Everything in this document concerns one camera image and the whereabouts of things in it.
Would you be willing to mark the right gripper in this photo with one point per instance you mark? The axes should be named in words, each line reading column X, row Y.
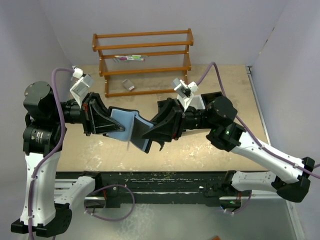
column 170, row 129

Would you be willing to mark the black bin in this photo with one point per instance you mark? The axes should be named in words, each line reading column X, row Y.
column 209, row 97
column 163, row 106

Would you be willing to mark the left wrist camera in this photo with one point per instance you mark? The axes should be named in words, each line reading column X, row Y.
column 82, row 85

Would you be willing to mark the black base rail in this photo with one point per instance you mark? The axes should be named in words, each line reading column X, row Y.
column 209, row 188

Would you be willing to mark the coloured pens on rack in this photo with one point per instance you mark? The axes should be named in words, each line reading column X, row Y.
column 129, row 58

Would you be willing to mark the small grey box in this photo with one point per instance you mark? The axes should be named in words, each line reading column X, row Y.
column 128, row 85

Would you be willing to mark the black right bin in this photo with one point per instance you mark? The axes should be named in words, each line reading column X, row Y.
column 209, row 97

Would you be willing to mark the white middle bin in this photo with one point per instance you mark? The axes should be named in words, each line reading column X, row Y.
column 195, row 101

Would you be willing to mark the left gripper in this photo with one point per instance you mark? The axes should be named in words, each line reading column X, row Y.
column 100, row 122

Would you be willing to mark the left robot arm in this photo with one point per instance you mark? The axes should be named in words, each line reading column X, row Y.
column 45, row 215

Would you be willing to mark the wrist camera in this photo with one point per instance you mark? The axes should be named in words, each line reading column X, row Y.
column 82, row 85
column 185, row 92

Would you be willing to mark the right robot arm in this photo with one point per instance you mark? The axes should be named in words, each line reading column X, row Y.
column 285, row 175

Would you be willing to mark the black left bin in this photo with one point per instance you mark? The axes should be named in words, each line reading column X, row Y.
column 163, row 106

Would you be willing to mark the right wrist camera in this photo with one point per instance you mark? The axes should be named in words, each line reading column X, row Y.
column 185, row 92

